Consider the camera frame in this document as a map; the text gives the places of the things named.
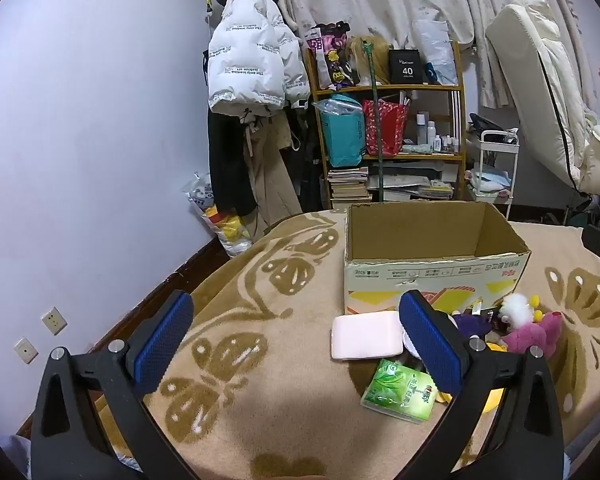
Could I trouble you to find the pile of papers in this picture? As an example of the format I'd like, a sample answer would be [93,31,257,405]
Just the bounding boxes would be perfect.
[380,172,456,203]

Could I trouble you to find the black bag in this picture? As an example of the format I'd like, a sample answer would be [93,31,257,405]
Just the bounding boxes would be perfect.
[467,114,503,136]

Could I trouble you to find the purple dressed plush doll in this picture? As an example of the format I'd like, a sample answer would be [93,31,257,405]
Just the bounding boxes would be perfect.
[452,312,493,336]

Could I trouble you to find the beige patterned blanket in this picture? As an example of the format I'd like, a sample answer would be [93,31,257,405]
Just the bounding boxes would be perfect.
[95,207,600,480]

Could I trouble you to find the pink plush toy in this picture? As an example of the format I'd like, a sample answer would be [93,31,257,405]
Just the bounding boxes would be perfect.
[502,311,563,356]

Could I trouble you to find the white fluffy plush toy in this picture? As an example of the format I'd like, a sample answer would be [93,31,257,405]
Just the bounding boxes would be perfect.
[497,292,533,326]

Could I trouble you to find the black hanging garment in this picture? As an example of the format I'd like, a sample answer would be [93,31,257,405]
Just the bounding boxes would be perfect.
[207,107,258,218]

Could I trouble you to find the white puffer jacket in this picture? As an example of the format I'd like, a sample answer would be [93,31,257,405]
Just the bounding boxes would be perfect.
[207,0,311,117]

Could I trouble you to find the cream mattress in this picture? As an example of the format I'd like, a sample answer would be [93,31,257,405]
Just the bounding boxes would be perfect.
[485,0,600,196]

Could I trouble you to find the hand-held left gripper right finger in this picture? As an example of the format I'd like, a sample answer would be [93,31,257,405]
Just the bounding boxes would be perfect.
[397,289,566,480]

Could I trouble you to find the stack of books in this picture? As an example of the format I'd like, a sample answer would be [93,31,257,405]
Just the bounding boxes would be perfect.
[326,166,373,209]

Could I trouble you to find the red gift bag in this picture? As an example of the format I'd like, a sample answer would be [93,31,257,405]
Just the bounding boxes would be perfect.
[362,99,410,157]

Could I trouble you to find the white plastic bag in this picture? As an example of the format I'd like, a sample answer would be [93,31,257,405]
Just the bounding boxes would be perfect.
[412,19,458,86]

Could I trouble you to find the yellow zipper plush pouch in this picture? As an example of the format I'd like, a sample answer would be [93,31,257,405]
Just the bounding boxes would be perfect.
[439,341,512,413]

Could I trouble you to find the purple printed bag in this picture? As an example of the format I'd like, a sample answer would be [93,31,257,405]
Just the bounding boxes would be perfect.
[305,22,356,88]

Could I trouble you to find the wooden shelf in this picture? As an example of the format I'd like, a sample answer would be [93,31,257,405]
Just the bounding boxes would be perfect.
[302,40,467,211]

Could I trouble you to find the dark hanging clothes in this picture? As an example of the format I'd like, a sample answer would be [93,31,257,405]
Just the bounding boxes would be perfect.
[285,105,326,211]

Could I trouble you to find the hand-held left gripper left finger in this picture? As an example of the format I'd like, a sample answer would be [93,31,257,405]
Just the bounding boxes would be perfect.
[30,290,201,480]

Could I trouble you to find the cardboard box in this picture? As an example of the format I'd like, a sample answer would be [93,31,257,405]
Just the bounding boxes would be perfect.
[344,201,532,317]

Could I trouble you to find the beige trousers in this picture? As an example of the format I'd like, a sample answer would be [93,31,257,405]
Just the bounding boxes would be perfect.
[242,120,303,233]

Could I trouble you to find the row of cosmetic bottles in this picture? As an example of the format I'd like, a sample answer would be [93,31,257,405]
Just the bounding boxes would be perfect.
[415,112,462,153]

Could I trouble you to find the green tissue packet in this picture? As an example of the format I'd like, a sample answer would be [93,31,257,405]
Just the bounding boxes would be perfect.
[361,359,438,423]

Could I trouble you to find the green pole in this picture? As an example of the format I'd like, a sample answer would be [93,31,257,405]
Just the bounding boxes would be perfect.
[361,40,387,204]

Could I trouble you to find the white trolley cart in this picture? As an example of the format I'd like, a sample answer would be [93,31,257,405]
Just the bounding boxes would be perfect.
[465,130,521,218]

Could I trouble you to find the teal paper bag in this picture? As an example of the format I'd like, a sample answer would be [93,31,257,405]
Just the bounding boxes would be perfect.
[320,94,366,168]

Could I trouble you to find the blonde wig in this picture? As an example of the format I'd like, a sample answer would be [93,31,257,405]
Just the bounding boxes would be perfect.
[347,35,392,87]

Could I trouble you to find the small wall socket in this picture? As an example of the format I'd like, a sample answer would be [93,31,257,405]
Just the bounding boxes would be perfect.
[14,337,38,365]

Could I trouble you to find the large wall socket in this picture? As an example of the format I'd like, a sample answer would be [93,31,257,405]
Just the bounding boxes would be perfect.
[41,306,68,336]

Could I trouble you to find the clear plastic bag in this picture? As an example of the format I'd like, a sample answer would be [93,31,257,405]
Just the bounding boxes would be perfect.
[312,97,361,118]

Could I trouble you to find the plastic bag with toys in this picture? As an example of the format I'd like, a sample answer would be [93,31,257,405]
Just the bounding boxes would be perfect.
[185,172,253,258]

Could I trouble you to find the black box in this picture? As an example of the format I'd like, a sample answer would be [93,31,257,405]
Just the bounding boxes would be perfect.
[387,48,427,86]

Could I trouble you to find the folded blue cloth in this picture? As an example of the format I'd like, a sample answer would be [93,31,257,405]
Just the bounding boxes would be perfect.
[472,167,513,193]

